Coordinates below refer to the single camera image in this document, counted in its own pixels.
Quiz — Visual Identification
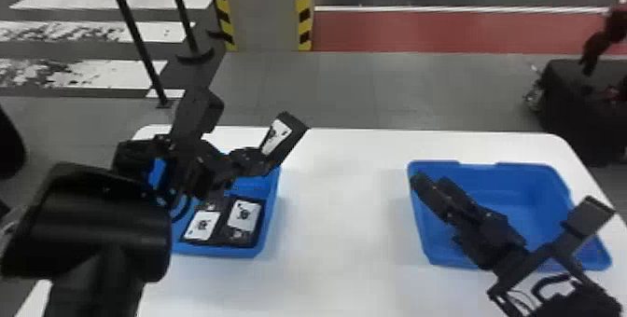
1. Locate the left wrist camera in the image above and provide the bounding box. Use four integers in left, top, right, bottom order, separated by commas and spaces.
168, 88, 226, 145

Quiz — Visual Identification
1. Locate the striped grey pillar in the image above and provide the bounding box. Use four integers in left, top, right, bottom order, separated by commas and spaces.
204, 0, 315, 53

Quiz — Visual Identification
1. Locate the black post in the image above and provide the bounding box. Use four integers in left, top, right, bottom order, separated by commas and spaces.
99, 0, 175, 110
163, 0, 216, 64

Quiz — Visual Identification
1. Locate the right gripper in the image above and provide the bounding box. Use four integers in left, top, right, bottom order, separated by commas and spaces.
410, 171, 529, 272

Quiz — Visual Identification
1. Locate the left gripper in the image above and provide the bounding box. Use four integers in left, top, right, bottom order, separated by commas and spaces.
182, 143, 276, 201

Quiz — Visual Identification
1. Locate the blue tray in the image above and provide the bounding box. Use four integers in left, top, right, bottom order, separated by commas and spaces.
407, 159, 613, 272
146, 151, 282, 260

